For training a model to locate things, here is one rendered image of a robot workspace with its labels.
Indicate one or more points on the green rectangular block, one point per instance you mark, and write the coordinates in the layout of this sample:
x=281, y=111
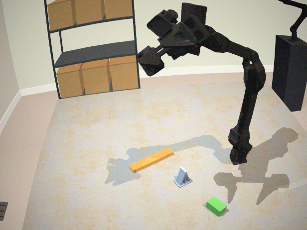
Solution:
x=216, y=206

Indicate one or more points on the orange bar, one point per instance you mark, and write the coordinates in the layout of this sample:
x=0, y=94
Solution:
x=151, y=160

